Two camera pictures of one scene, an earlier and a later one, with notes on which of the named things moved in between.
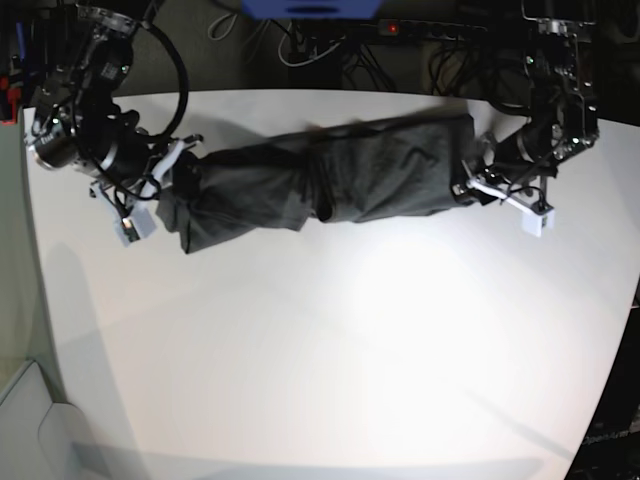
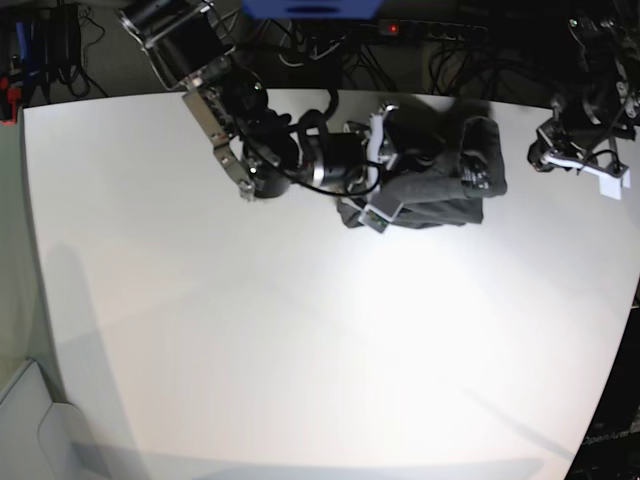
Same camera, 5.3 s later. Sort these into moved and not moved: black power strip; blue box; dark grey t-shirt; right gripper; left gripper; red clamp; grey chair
Moved: right gripper; left gripper; dark grey t-shirt
Not moved: blue box; red clamp; black power strip; grey chair
